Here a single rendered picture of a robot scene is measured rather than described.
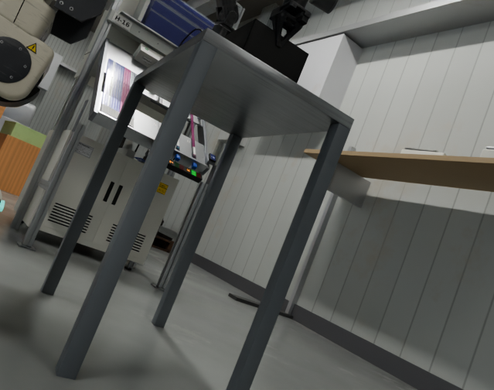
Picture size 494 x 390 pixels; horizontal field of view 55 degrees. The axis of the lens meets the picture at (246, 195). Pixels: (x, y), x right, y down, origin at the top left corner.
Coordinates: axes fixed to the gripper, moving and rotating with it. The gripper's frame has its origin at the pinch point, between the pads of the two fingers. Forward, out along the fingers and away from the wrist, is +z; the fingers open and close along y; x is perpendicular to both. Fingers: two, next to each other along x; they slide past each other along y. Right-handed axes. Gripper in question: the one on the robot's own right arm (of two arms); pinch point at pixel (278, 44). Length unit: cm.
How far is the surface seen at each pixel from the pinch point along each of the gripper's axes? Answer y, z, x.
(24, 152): 438, 40, 38
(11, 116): 797, -16, 74
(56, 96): 1006, -110, 18
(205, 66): -6.5, 16.8, 17.1
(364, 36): 242, -168, -177
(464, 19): 147, -167, -193
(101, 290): -6, 70, 19
